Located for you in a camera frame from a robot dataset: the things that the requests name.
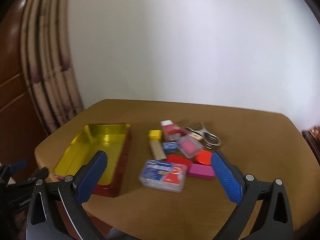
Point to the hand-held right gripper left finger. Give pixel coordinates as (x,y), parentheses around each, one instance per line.
(91,177)

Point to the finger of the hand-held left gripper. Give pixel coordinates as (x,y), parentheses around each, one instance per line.
(35,176)
(19,164)

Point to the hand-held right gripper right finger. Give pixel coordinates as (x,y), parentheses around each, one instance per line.
(226,177)

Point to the magenta block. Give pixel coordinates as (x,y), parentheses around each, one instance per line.
(201,171)

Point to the orange block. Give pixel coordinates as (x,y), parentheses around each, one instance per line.
(203,158)

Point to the red tin box gold inside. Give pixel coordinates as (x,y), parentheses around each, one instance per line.
(100,140)

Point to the clear case with pink insert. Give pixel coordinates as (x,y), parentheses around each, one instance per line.
(188,147)

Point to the red block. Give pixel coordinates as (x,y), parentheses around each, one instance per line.
(178,160)

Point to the small blue patterned case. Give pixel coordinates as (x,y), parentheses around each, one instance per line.
(170,147)

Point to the clear box with blue label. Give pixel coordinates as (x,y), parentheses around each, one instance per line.
(162,176)

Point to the brown wooden door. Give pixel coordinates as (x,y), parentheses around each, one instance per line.
(15,100)

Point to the red and white box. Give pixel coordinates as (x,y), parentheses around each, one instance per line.
(171,130)

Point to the yellow block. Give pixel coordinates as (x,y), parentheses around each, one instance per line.
(155,134)

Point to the dark wooden furniture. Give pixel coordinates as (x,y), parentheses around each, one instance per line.
(312,140)

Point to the beige patterned curtain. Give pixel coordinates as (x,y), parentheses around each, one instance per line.
(50,67)

